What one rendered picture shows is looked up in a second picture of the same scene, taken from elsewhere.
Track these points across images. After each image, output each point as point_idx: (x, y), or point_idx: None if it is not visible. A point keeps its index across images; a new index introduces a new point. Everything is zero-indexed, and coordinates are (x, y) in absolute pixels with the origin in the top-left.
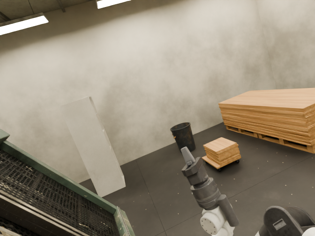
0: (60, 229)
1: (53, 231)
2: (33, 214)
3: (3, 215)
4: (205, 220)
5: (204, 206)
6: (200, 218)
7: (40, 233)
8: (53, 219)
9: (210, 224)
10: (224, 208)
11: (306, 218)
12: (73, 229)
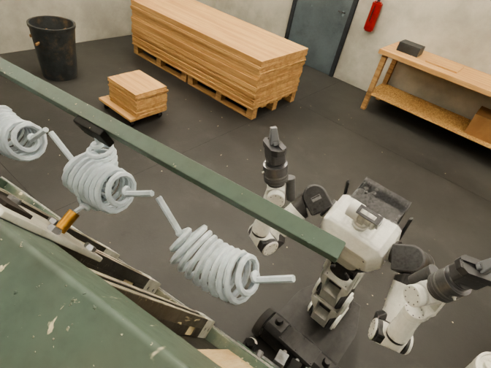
0: (42, 215)
1: None
2: (6, 194)
3: None
4: (275, 196)
5: (276, 185)
6: (269, 195)
7: None
8: (24, 201)
9: (279, 199)
10: (291, 186)
11: None
12: (48, 215)
